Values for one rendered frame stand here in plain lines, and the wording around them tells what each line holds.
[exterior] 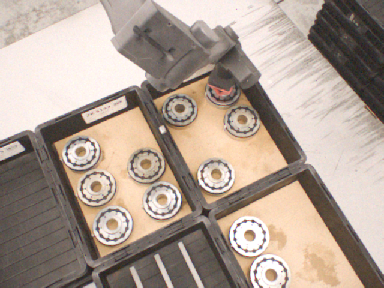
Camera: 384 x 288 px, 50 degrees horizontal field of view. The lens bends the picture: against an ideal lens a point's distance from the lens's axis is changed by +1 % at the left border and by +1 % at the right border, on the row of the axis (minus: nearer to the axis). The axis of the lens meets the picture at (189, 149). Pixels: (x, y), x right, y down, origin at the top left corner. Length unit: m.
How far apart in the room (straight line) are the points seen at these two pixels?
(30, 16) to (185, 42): 2.07
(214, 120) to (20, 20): 1.64
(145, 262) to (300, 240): 0.41
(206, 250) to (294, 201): 0.27
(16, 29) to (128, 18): 2.03
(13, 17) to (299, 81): 1.72
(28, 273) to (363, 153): 1.03
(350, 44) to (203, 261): 1.26
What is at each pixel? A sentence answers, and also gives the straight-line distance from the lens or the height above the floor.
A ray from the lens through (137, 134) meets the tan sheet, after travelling 1.17.
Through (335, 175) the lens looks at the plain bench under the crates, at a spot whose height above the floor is 0.70.
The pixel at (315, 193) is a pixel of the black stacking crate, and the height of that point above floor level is 0.88.
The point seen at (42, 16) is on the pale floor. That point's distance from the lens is 2.56.
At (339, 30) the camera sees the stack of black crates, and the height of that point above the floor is 0.41.
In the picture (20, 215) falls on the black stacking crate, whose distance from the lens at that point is 1.18.
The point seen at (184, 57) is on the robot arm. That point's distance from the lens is 0.58.
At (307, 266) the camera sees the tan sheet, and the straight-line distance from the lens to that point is 1.12.
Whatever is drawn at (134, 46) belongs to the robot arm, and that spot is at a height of 1.46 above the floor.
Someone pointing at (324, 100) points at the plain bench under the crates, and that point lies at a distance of 1.44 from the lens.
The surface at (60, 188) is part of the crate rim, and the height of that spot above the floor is 0.92.
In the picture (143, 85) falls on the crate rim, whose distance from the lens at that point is 1.12.
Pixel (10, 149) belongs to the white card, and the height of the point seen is 0.90.
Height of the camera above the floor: 1.90
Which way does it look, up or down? 69 degrees down
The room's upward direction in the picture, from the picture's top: 3 degrees clockwise
